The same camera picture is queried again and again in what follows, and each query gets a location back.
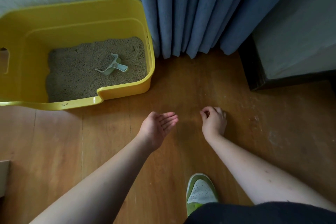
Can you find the blue pleated curtain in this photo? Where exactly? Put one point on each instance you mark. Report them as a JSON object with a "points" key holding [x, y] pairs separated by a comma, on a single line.
{"points": [[210, 8]]}

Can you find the yellow litter box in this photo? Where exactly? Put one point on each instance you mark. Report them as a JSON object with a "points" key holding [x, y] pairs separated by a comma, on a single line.
{"points": [[78, 13]]}

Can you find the person's left hand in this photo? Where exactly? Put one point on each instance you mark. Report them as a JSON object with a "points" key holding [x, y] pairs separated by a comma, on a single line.
{"points": [[157, 126]]}

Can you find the person's right hand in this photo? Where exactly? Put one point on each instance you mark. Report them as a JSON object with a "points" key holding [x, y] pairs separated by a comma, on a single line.
{"points": [[214, 124]]}

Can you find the pale blue litter scoop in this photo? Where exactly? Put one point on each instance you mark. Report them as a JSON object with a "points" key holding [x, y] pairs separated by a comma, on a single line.
{"points": [[113, 66]]}

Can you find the person's left forearm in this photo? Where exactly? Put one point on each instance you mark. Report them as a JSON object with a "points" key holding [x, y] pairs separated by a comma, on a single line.
{"points": [[97, 187]]}

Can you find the person's right white-green shoe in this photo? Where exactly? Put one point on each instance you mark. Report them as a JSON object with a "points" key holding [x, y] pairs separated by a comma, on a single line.
{"points": [[200, 192]]}

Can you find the person's right forearm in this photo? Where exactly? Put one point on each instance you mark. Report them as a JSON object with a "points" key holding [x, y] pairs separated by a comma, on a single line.
{"points": [[267, 174]]}

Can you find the black trousers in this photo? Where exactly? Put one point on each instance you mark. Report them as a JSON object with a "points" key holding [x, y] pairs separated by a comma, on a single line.
{"points": [[262, 213]]}

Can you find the dark baseboard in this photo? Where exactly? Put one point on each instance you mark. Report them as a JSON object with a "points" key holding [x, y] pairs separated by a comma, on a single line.
{"points": [[254, 74]]}

